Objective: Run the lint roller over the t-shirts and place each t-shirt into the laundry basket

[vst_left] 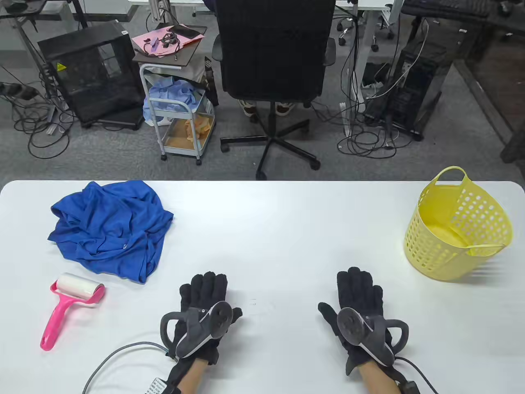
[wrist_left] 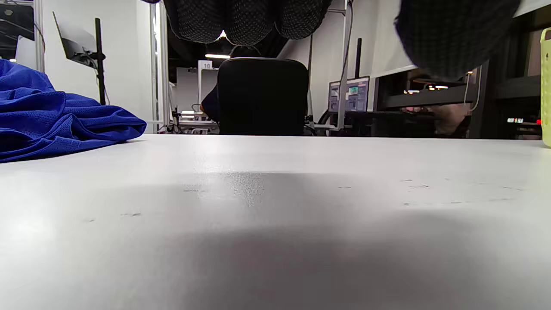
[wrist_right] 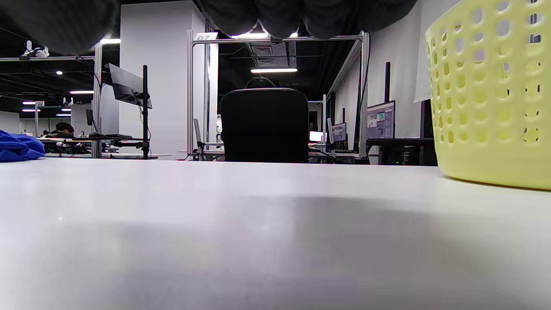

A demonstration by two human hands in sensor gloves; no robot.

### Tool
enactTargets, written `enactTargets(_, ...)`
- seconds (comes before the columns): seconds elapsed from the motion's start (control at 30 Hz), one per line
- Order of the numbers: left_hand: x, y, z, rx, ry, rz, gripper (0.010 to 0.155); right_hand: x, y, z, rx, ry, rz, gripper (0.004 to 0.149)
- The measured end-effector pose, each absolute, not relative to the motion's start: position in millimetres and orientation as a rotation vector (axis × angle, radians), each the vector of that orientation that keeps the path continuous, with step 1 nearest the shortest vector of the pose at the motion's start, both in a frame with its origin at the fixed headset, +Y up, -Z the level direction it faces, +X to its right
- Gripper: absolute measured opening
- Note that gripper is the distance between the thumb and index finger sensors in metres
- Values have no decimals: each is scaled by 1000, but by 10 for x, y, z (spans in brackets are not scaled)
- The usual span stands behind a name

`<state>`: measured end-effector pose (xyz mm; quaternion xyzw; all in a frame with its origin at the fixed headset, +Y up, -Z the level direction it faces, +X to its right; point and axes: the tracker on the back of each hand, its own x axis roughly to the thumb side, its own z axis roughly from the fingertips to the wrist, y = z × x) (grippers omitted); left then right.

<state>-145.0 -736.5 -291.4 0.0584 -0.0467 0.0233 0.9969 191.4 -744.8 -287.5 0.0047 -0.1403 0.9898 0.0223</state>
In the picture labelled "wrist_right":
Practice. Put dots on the person's right hand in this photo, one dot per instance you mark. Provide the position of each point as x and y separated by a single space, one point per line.
301 13

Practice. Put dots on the blue t-shirt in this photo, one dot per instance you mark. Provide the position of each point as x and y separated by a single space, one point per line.
17 148

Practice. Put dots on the black monitor on arm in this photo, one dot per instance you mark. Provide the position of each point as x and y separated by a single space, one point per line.
129 88

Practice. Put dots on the ceiling strip light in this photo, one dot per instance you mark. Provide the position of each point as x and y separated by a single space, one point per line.
82 92
273 70
111 41

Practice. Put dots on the white sign plate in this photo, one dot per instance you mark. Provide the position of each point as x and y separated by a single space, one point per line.
204 37

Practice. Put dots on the black monitor pole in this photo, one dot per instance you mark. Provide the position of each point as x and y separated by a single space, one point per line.
387 82
145 125

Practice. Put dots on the black office chair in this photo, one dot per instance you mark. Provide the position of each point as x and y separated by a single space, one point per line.
264 129

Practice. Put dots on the small lit computer monitor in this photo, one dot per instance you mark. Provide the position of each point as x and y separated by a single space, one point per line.
339 132

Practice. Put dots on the black desk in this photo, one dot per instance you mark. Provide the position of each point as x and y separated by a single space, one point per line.
400 150

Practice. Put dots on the yellow perforated plastic basket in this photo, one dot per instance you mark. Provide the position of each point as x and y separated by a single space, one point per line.
482 163

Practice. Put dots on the aluminium frame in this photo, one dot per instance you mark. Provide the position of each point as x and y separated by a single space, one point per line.
190 86
97 107

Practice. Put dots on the white mounted camera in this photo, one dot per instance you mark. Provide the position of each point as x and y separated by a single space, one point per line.
41 52

